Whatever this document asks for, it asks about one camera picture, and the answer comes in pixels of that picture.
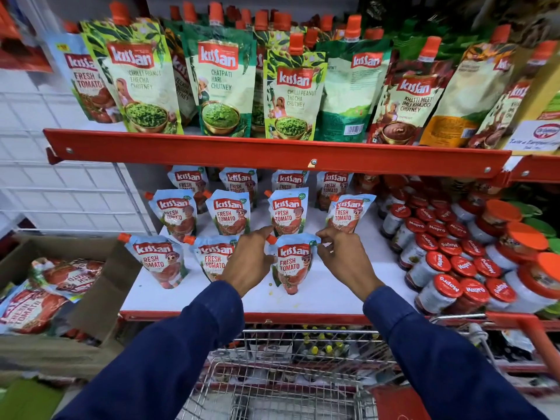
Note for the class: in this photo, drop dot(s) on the rows of blue ketchup pouches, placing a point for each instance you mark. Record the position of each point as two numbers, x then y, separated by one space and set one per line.
218 212

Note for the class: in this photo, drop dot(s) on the green sheet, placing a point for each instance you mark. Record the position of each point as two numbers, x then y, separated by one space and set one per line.
26 400

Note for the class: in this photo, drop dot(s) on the blue tomato ketchup pouch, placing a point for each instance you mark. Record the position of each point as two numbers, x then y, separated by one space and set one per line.
294 266

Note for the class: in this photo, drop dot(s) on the person's left hand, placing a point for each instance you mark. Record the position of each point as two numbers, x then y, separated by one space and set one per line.
245 260

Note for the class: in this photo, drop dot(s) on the rows of red-lidded jars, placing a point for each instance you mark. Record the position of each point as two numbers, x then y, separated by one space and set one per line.
442 258

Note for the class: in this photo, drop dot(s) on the orange-lidded jar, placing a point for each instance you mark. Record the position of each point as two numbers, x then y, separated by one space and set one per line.
536 279
520 240
498 214

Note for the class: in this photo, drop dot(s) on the white shelf sign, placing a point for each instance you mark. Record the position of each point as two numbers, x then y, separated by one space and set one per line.
536 135

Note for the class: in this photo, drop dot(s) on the brown chutney pouch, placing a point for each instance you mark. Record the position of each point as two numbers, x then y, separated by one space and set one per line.
409 100
507 109

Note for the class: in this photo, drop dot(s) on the person's left thumb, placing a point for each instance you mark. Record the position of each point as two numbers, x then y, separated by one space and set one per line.
267 259

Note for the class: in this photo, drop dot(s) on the green-lidded jar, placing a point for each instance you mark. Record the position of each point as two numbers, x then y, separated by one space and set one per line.
527 209
541 227

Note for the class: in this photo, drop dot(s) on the red rack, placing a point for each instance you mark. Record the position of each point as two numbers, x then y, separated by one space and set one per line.
17 48

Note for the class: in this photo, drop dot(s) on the person's left forearm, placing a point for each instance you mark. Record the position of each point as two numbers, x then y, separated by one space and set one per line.
166 354

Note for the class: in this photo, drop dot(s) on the red metal shelf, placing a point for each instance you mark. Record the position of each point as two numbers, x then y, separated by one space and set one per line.
271 153

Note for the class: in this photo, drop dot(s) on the red tomato pouch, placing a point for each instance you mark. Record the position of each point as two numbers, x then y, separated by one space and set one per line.
70 277
30 308

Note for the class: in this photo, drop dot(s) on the yellow-capped bottles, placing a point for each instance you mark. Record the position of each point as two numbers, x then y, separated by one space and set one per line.
321 343

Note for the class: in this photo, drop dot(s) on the row of green chutney pouches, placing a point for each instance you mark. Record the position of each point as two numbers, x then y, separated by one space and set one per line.
223 78

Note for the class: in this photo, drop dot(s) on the person's right hand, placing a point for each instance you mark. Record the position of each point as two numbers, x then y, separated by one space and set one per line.
350 262

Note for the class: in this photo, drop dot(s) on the cream and yellow pouch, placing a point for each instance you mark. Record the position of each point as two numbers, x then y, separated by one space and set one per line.
468 91

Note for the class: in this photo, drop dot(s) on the large blue tomato pouch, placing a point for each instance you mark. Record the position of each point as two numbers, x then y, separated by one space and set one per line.
83 83

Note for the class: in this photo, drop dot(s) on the person's right forearm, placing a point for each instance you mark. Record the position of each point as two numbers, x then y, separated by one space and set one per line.
437 358

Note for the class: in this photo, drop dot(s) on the white shelf with red edge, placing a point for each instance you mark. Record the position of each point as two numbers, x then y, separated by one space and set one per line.
323 297

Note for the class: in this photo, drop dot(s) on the brown cardboard box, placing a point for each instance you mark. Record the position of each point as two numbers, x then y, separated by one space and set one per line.
100 297

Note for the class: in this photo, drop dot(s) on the person's right thumb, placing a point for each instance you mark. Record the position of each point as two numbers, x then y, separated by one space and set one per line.
324 250

